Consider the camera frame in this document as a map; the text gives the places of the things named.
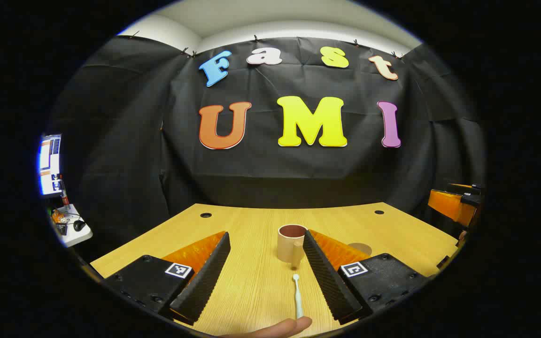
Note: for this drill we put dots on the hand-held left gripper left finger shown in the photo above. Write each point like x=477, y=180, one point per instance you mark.
x=204, y=277

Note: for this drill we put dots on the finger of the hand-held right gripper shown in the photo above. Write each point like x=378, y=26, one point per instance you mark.
x=449, y=206

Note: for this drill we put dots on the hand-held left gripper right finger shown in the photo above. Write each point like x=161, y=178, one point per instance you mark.
x=329, y=277

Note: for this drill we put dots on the white toothbrush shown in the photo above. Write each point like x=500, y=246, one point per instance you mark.
x=297, y=295

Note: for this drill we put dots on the round brown coaster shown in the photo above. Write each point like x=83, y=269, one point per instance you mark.
x=362, y=248

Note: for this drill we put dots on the beige cup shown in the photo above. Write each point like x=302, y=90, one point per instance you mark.
x=287, y=249

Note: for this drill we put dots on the wooden desktop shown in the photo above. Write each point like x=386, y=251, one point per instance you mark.
x=261, y=263

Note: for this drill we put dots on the black backdrop cloth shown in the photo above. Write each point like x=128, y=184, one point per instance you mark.
x=275, y=169

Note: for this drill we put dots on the black computer mouse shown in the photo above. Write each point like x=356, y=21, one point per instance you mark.
x=79, y=225

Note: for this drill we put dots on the white side table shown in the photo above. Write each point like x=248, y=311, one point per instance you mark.
x=71, y=237

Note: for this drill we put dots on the red bottle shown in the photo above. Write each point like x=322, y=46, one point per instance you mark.
x=65, y=195

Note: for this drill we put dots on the computer monitor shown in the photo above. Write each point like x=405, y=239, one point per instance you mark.
x=49, y=164

